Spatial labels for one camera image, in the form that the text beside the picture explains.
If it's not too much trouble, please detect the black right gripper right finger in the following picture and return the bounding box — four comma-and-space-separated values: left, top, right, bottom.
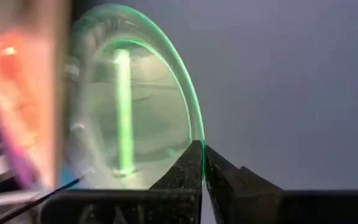
205, 144, 284, 224

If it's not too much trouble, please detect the orange transparent plate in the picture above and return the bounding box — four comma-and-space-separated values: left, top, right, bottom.
0, 30, 54, 150

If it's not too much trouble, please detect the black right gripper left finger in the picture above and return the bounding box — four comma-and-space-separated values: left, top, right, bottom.
149, 139, 204, 191

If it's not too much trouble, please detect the green transparent plate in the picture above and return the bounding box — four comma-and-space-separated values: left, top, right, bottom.
63, 2, 206, 190

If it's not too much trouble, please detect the purple plate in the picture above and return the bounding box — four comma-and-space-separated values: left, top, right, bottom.
0, 118, 42, 189

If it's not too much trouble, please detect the cyan transparent plate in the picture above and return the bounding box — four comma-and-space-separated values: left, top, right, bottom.
60, 166, 82, 189

